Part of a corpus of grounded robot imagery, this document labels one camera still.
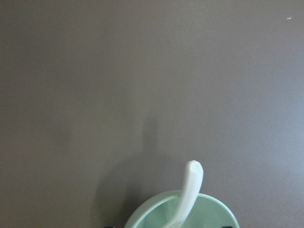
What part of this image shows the green ceramic bowl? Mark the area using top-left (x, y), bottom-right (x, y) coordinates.
top-left (125, 190), bottom-right (239, 228)

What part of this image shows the white ceramic spoon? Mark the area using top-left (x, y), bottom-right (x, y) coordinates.
top-left (163, 160), bottom-right (204, 228)

